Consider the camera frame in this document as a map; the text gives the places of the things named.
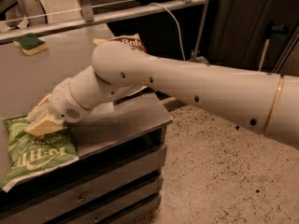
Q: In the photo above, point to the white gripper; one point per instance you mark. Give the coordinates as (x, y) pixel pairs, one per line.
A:
(64, 104)

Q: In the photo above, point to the green jalapeno kettle chip bag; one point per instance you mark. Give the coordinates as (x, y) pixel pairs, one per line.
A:
(32, 156)

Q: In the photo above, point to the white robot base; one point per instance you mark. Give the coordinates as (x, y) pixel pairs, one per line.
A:
(12, 12)

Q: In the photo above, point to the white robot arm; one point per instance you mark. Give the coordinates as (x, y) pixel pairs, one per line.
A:
(264, 103)

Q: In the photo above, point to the brown sea salt chip bag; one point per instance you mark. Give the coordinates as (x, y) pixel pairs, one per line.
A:
(132, 40)

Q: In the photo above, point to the green yellow sponge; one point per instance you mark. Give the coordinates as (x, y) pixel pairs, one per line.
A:
(30, 44)

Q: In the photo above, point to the grey drawer cabinet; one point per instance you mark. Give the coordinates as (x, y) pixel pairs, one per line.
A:
(109, 185)

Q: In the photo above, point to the dark grey cabinet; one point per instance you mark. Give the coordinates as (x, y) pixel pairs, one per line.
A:
(237, 31)

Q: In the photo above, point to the reacher grabber tool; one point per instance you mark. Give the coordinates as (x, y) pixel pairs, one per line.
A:
(272, 30)

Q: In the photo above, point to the grey metal rail frame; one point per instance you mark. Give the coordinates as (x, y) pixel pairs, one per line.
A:
(89, 19)

